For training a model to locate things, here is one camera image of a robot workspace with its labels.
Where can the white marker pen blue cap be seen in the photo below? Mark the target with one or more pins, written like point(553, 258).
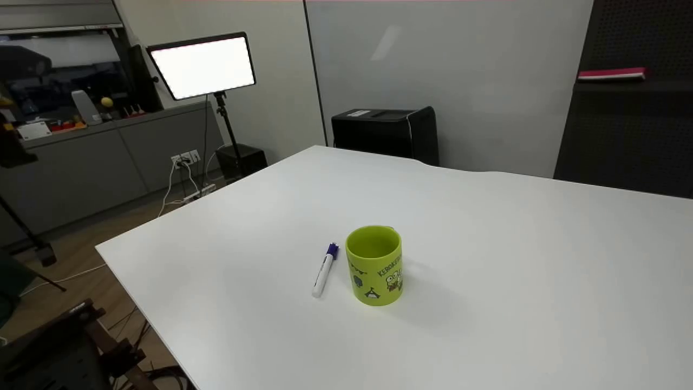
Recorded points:
point(325, 270)

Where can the green ceramic mug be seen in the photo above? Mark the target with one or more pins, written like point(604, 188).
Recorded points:
point(375, 266)

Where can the black computer tower case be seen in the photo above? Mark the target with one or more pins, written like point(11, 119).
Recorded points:
point(387, 130)

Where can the black light stand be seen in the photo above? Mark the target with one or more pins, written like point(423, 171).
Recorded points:
point(235, 158)

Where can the bright studio light panel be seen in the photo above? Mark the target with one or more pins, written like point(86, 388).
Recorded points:
point(205, 65)

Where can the grey cabinet counter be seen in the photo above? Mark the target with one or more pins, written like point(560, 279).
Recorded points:
point(89, 171)

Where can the pink book on shelf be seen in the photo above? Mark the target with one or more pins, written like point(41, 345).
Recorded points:
point(611, 75)

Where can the black tall shelf unit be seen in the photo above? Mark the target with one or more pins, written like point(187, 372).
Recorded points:
point(632, 132)

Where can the black tripod leg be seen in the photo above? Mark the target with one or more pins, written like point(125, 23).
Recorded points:
point(41, 248)

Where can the white wall power socket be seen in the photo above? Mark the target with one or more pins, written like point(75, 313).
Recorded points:
point(188, 157)

